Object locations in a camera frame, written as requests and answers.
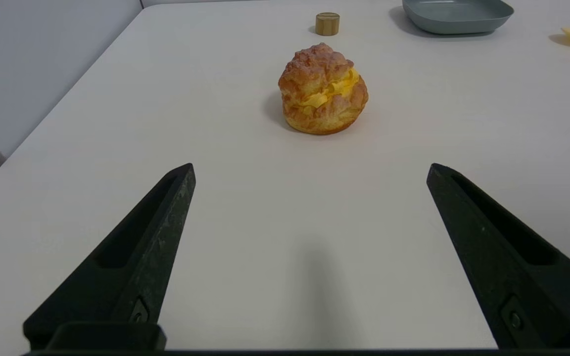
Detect cream puff pastry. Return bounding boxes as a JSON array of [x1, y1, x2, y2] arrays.
[[278, 43, 369, 135]]

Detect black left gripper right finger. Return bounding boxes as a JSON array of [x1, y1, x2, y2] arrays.
[[427, 163, 570, 350]]

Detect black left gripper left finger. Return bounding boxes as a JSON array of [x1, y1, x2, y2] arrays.
[[23, 163, 196, 351]]

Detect grey square dish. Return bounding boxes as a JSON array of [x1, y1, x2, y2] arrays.
[[402, 0, 515, 35]]

